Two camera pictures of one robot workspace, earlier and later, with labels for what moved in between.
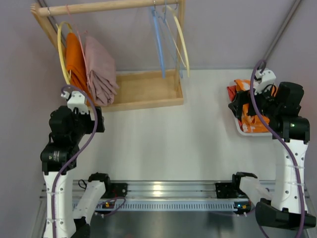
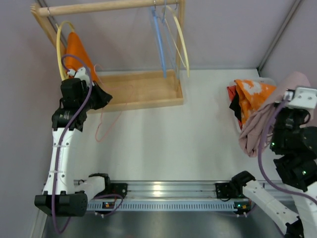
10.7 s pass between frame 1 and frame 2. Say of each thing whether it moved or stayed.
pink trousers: moved
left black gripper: moved
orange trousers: stayed
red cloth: stayed
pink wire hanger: moved
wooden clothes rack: stayed
